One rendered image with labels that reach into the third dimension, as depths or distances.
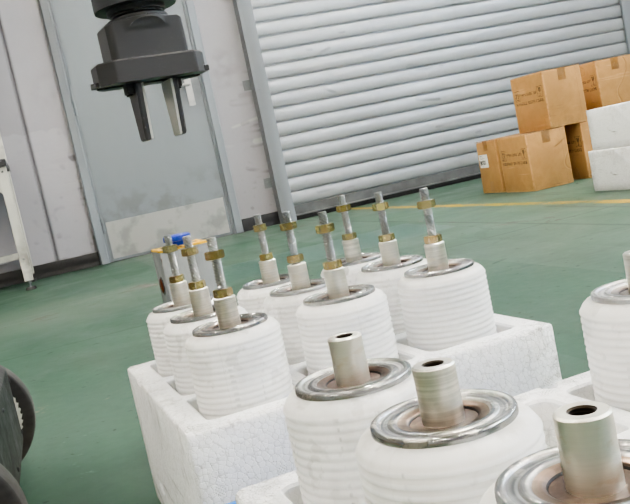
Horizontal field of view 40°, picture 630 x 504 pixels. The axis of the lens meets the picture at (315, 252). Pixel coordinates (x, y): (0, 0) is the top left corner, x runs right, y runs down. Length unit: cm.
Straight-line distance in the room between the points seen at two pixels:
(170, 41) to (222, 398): 38
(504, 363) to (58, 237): 520
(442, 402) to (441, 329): 46
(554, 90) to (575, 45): 257
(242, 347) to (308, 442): 29
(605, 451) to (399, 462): 11
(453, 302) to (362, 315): 10
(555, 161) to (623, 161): 88
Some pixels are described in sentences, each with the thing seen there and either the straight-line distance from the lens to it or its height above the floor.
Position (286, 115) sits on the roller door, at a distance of 616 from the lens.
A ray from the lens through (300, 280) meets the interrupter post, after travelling 98.
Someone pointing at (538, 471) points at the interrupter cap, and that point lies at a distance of 37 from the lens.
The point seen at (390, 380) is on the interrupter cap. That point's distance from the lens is 53.
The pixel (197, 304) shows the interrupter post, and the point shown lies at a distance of 96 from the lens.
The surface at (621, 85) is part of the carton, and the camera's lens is 497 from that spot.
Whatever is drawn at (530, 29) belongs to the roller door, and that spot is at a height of 103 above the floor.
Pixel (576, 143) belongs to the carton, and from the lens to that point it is 482.
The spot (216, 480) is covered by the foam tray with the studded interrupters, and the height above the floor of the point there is 13.
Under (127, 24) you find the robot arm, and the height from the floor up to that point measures 57.
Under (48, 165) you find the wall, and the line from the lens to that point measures 596.
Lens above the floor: 39
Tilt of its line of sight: 6 degrees down
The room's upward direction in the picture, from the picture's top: 12 degrees counter-clockwise
